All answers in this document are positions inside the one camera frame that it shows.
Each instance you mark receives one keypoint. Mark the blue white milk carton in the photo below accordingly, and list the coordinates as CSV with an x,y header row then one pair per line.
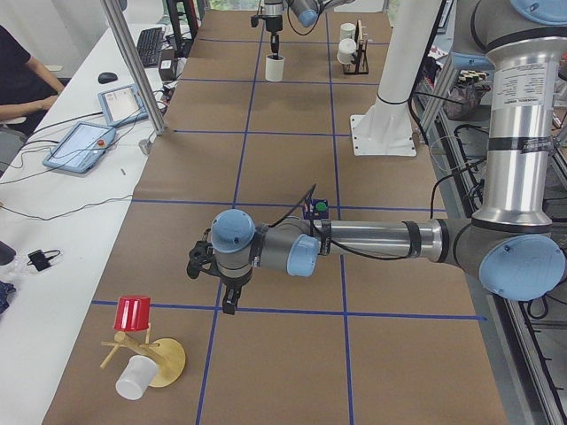
x,y
315,209

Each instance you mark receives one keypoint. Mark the white plastic cup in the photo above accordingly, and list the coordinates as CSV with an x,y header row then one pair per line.
x,y
136,377

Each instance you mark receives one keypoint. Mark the white mug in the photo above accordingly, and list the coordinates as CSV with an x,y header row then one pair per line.
x,y
274,70

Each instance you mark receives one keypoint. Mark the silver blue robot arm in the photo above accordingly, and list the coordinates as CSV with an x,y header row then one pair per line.
x,y
271,12
506,243

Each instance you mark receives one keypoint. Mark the small black adapter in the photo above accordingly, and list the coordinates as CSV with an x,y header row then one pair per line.
x,y
41,260

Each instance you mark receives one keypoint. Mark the upper white cup on rack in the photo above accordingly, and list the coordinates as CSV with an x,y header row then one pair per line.
x,y
347,31

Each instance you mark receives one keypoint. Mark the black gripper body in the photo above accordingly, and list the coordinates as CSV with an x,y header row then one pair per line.
x,y
233,283
273,26

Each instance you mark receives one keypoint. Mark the lower white cup on rack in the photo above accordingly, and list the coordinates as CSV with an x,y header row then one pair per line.
x,y
346,50

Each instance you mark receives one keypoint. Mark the seated person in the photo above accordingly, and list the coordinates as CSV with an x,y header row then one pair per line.
x,y
28,88

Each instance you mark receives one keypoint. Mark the wooden cup stand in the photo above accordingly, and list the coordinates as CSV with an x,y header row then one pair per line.
x,y
167,353

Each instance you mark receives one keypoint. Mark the black computer mouse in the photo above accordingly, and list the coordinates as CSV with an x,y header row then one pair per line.
x,y
107,77

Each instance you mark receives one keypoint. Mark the blue teach pendant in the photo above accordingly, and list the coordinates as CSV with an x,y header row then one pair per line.
x,y
81,148
122,105

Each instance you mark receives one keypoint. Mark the far blue teach pendant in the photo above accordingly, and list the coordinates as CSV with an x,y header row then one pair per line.
x,y
122,105

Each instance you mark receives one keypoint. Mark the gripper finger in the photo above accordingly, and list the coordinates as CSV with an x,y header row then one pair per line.
x,y
274,46
230,303

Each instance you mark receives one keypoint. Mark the near blue teach pendant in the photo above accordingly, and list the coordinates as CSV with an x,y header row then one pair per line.
x,y
81,148

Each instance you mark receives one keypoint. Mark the black wooden mug rack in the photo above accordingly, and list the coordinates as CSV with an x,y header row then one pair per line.
x,y
360,64

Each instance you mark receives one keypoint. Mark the black keyboard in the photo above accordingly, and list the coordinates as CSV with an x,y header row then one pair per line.
x,y
149,46

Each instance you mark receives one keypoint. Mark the aluminium frame post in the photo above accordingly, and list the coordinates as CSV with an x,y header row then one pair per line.
x,y
124,40

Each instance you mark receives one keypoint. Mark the red cup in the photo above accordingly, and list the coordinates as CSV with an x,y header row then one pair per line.
x,y
133,313

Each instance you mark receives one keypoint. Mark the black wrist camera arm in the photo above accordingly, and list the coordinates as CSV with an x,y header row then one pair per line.
x,y
202,260
255,19

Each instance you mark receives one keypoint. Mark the white cup on rack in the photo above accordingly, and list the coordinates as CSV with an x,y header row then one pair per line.
x,y
347,31
346,50

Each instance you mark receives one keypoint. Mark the black box on desk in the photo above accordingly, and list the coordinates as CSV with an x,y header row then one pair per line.
x,y
170,66

